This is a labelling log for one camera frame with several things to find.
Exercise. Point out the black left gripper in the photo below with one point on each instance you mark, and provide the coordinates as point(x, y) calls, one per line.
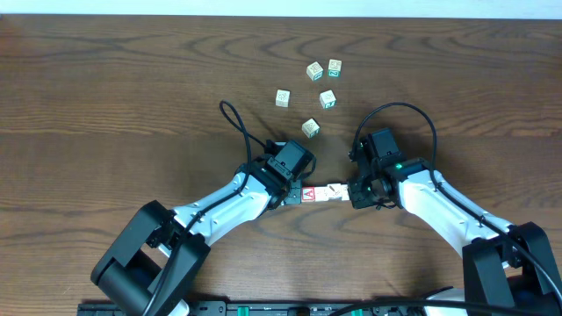
point(292, 193)

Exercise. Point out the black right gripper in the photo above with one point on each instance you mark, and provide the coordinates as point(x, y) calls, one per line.
point(357, 198)

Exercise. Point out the red letter A wooden block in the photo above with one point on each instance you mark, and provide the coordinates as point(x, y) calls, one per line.
point(308, 194)

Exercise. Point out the yellow wooden block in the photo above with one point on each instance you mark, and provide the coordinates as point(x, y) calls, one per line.
point(322, 194)

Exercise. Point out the yellow blue letter K block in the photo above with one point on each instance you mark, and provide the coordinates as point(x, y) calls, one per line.
point(334, 191)

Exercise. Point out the red number 8 wooden block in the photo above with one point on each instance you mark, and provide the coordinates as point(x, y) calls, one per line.
point(282, 98)

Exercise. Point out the green letter J wooden block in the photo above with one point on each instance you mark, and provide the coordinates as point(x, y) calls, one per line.
point(345, 192)

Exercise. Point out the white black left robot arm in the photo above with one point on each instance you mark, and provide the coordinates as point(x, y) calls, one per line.
point(150, 267)

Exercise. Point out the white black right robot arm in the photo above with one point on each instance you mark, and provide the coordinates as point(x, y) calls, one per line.
point(507, 268)

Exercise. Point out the green trimmed wooden block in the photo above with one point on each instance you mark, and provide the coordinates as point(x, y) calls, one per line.
point(310, 128)

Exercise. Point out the wooden block green side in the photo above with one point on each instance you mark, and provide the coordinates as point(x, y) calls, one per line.
point(327, 99)

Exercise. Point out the letter B wooden block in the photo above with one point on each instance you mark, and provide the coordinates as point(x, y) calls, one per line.
point(314, 71)

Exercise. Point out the green letter Z wooden block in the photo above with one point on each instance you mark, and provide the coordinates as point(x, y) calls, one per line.
point(334, 68)

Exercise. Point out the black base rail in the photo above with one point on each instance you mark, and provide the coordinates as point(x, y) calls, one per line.
point(221, 308)

